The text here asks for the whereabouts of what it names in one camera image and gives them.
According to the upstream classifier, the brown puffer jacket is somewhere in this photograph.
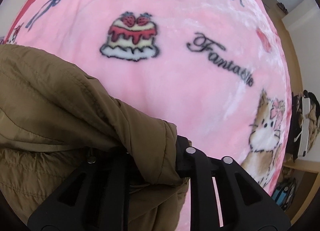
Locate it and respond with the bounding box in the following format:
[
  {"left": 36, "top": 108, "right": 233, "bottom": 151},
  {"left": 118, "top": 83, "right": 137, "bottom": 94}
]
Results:
[{"left": 1, "top": 44, "right": 188, "bottom": 230}]

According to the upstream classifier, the white black shoe box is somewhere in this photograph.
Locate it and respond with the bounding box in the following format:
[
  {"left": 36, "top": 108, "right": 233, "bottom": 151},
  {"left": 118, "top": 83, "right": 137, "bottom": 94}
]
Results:
[{"left": 292, "top": 90, "right": 319, "bottom": 161}]

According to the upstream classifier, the pink cartoon fleece blanket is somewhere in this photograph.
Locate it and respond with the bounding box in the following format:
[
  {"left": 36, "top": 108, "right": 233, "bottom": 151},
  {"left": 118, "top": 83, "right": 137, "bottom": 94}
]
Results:
[{"left": 1, "top": 0, "right": 291, "bottom": 230}]

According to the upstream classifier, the blue toy car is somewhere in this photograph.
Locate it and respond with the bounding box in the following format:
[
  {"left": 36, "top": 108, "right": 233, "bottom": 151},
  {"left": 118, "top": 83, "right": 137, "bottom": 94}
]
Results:
[{"left": 271, "top": 178, "right": 297, "bottom": 211}]

